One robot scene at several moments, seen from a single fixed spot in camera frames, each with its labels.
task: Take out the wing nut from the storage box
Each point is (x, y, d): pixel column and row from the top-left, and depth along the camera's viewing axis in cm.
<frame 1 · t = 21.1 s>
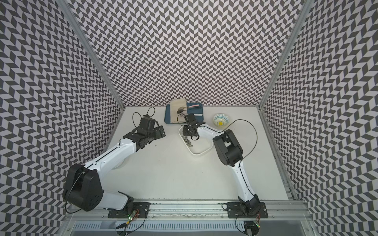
left hand: (157, 132, 88), fingers open
right hand: (185, 133, 103), fingers closed
blue tray: (196, 108, 117), point 2 cm above the table
beige folded cloth: (174, 104, 121), point 2 cm above the table
patterned small bowl: (221, 120, 110), point 2 cm above the table
metal spoon dark bowl: (180, 111, 118), on the table
pink handled utensil: (193, 105, 111), point 8 cm above the table
pile of wing nuts: (186, 140, 100), on the table

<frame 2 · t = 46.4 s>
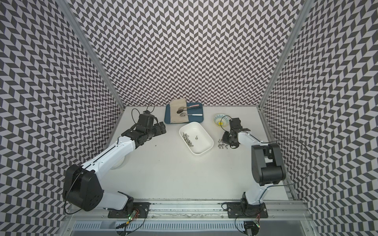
left hand: (158, 129, 86), fingers open
right hand: (224, 142, 95), fingers closed
the named things where they were.

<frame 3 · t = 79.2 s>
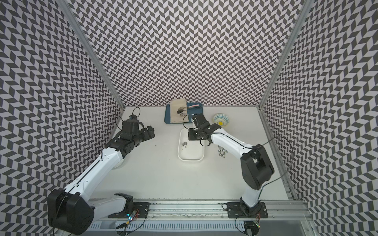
left hand: (146, 132, 83), fingers open
right hand: (190, 137, 87), fingers closed
pile of wing nuts: (185, 144, 98), on the table
the other named things where they were.

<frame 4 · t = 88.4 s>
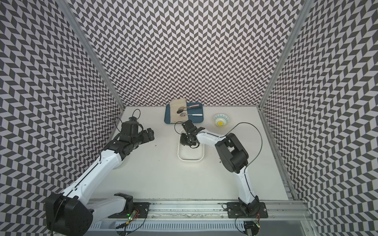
left hand: (146, 135, 82), fingers open
right hand: (182, 143, 97), fingers closed
